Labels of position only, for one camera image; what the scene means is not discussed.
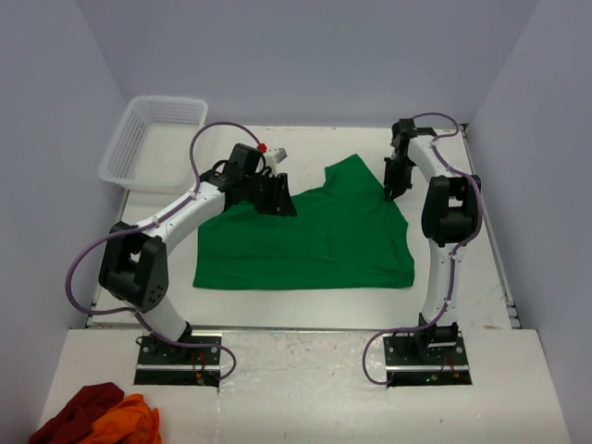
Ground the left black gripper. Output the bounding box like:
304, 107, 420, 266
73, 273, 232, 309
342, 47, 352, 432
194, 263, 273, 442
242, 171, 296, 216

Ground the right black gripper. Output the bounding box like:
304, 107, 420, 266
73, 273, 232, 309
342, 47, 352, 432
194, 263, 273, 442
385, 155, 416, 202

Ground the green t shirt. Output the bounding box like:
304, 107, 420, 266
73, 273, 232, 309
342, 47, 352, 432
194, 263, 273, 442
192, 154, 415, 290

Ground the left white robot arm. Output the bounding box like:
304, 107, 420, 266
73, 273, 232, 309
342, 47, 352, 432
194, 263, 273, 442
98, 143, 297, 364

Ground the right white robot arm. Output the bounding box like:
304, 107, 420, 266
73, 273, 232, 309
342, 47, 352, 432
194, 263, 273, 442
383, 117, 483, 366

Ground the white plastic basket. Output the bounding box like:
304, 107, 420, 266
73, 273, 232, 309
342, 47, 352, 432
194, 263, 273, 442
98, 95, 208, 194

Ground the orange t shirt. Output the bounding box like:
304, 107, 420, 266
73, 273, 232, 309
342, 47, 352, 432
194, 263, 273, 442
81, 394, 163, 443

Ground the dark red t shirt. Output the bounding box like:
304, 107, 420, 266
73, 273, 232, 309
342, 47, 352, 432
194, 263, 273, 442
28, 382, 124, 443

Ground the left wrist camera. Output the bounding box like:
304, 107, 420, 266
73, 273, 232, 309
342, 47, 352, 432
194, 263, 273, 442
265, 148, 288, 165

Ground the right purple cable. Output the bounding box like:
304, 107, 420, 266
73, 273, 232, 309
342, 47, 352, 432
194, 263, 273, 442
361, 111, 484, 387

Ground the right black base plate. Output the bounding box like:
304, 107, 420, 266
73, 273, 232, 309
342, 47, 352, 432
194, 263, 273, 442
383, 332, 473, 387

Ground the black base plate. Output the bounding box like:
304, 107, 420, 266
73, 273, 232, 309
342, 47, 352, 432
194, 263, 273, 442
133, 335, 221, 389
383, 332, 473, 387

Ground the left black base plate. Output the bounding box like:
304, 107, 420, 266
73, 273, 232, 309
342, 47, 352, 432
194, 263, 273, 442
133, 335, 221, 389

